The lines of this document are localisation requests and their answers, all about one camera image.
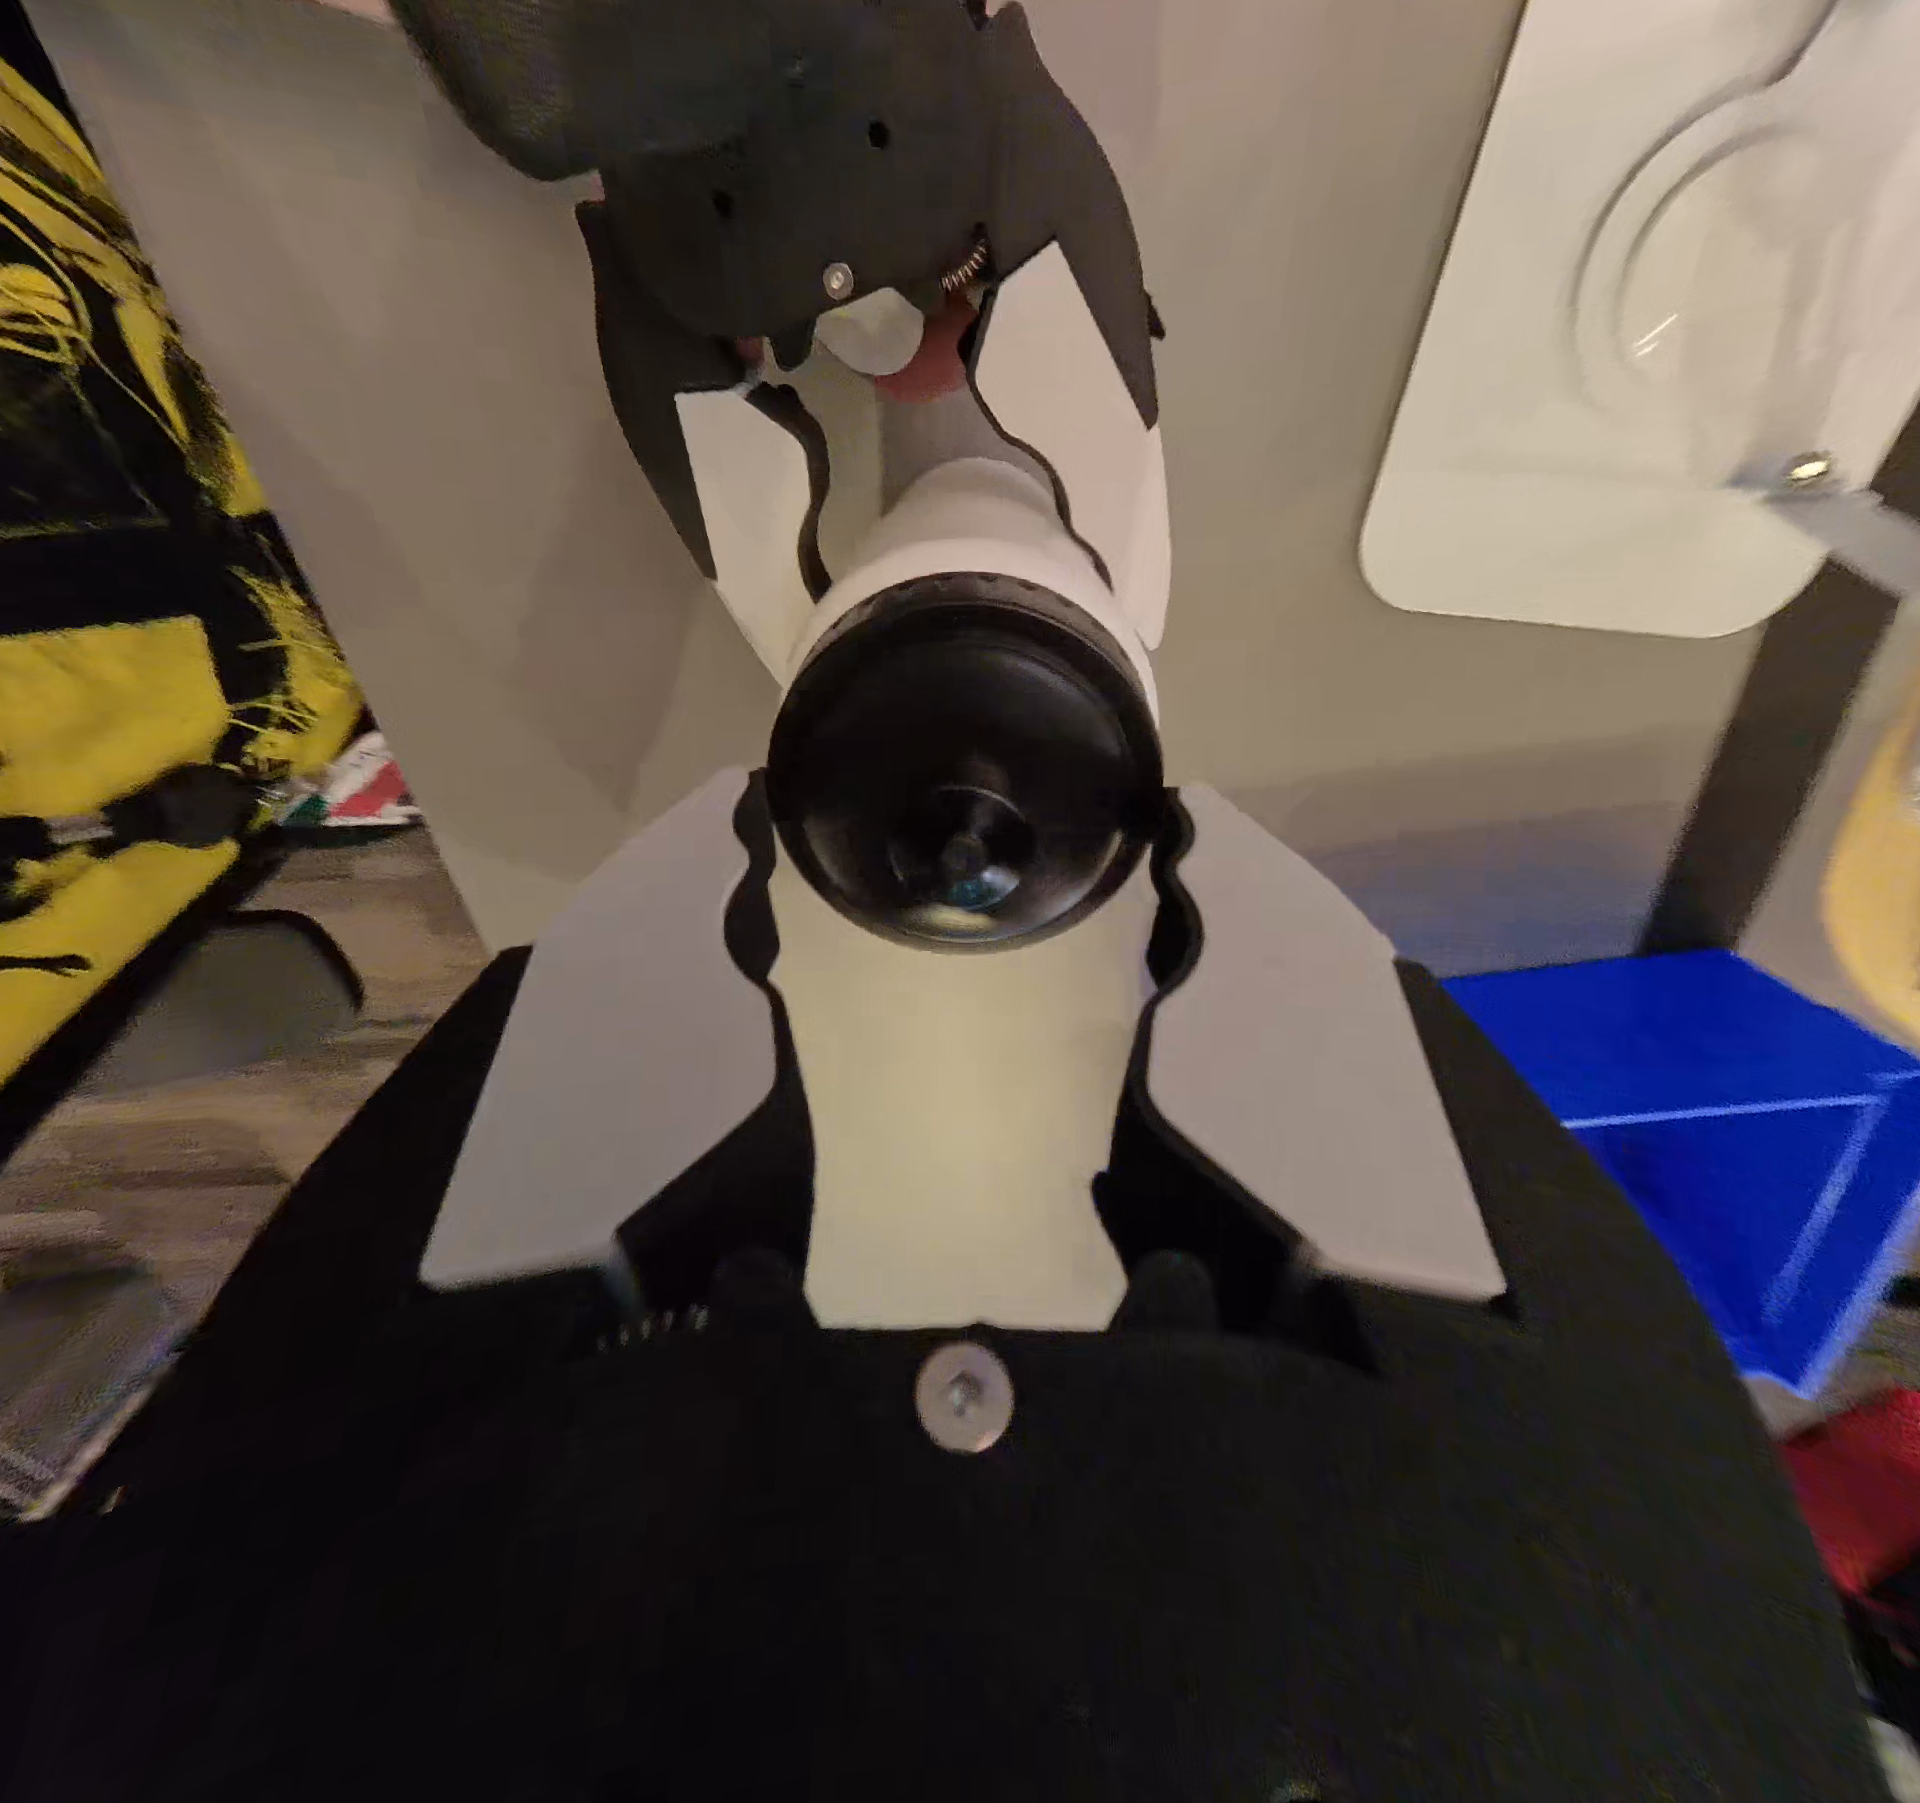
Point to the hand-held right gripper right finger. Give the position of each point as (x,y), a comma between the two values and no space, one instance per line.
(1306,1083)

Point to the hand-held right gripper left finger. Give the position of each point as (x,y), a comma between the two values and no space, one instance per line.
(630,1069)

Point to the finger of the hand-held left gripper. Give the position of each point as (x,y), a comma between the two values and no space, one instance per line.
(1087,423)
(752,513)

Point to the white plastic bottle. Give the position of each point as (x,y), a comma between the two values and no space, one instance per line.
(976,520)

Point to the black bottle lid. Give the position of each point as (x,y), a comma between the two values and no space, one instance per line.
(961,770)

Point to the blue plastic bin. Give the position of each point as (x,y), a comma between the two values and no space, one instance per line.
(1697,1129)

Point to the person's left hand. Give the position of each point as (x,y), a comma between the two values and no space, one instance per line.
(939,370)

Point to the red green striped object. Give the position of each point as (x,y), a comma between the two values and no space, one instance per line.
(360,790)

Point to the black tape strip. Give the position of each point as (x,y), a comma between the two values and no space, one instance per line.
(1755,783)

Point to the clear round stand foot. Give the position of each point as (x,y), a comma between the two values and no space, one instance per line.
(1697,273)

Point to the red bag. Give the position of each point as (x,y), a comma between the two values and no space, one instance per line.
(1861,1488)

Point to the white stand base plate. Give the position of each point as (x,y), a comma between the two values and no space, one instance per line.
(1501,482)

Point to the metal stand bracket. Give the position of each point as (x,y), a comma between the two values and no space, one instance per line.
(1846,513)

